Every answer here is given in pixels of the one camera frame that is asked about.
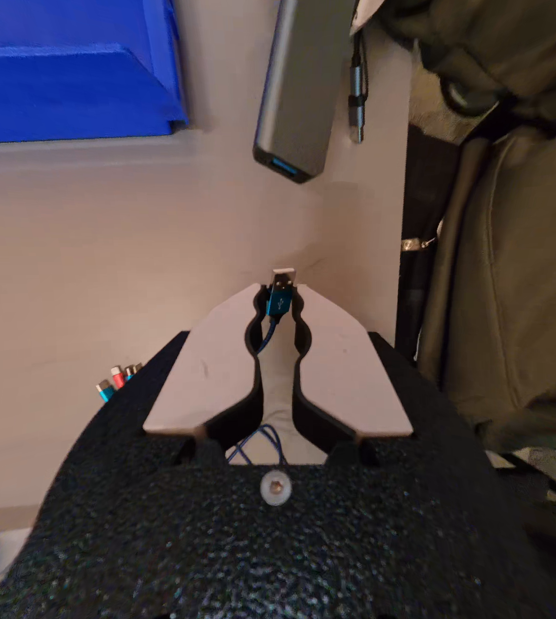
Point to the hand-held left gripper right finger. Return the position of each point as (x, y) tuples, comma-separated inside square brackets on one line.
[(350, 372)]

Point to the pale desk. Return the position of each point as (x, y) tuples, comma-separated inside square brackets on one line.
[(89, 242)]

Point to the small grey USB hub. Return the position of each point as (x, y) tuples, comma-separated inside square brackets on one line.
[(302, 87)]

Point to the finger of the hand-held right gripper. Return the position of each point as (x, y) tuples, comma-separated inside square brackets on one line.
[(365, 12)]

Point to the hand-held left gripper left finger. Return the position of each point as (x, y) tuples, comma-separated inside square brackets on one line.
[(210, 367)]

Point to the blue plastic bin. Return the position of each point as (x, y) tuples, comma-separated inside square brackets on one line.
[(65, 72)]

